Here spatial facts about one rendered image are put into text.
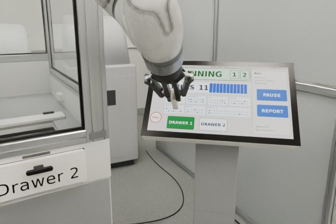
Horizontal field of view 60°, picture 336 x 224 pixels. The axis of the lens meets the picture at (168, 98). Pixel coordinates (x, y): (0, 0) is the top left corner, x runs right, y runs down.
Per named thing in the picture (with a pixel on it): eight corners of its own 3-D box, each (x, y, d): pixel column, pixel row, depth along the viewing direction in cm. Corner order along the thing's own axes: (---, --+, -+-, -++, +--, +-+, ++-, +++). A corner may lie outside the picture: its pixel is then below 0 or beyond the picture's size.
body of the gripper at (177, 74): (182, 46, 68) (185, 67, 76) (147, 48, 69) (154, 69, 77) (183, 73, 65) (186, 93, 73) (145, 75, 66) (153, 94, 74)
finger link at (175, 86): (169, 67, 73) (175, 66, 73) (175, 88, 83) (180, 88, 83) (169, 80, 71) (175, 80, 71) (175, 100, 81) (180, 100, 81)
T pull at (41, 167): (53, 170, 88) (53, 166, 88) (26, 176, 84) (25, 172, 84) (51, 165, 91) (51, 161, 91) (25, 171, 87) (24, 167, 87)
